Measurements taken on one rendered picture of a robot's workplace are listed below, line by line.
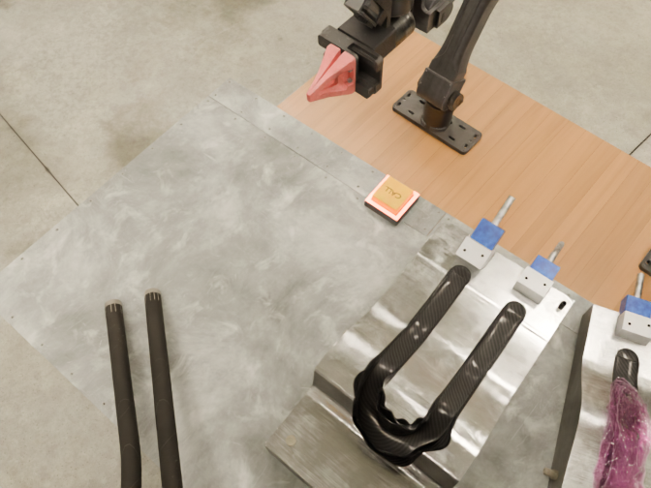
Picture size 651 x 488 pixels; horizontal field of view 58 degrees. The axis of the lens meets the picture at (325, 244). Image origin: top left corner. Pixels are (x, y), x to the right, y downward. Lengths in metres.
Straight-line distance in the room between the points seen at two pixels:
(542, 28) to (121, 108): 1.82
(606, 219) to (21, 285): 1.15
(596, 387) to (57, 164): 2.04
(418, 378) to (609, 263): 0.49
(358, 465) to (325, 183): 0.57
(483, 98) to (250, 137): 0.53
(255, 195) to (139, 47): 1.67
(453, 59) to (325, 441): 0.73
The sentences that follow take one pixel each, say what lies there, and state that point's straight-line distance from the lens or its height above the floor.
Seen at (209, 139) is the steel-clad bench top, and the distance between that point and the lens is 1.33.
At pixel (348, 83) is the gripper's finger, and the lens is 0.87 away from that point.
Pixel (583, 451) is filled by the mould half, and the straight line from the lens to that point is 1.00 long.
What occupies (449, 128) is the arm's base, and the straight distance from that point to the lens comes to 1.33.
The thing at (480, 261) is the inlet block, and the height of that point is 0.92.
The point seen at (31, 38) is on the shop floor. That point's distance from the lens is 3.04.
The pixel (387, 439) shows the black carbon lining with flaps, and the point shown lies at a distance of 0.96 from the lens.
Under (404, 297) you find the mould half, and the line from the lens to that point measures 1.02.
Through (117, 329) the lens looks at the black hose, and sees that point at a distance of 1.11.
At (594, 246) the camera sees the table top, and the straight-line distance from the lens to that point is 1.26.
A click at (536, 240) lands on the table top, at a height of 0.80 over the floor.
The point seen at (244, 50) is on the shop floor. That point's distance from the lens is 2.69.
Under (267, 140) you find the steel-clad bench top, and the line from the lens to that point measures 1.31.
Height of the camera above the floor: 1.81
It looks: 61 degrees down
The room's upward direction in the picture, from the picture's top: 2 degrees counter-clockwise
